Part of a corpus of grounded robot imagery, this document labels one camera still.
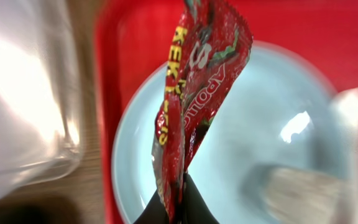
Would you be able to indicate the white napkin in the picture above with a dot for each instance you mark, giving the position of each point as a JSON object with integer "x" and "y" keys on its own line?
{"x": 299, "y": 196}

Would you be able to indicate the clear plastic waste bin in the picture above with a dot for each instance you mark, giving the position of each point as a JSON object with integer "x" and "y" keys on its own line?
{"x": 41, "y": 110}

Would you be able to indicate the red serving tray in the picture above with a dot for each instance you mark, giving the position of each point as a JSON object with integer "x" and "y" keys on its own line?
{"x": 132, "y": 39}

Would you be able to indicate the red snack wrapper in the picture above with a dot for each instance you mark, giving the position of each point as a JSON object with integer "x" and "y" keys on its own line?
{"x": 210, "y": 48}

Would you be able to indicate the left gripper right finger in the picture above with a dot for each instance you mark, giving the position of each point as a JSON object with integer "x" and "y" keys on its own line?
{"x": 195, "y": 210}

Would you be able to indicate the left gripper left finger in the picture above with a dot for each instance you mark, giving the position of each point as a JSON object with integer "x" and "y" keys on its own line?
{"x": 154, "y": 213}

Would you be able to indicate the light blue plate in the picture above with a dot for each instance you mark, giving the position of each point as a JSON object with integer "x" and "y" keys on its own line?
{"x": 277, "y": 113}

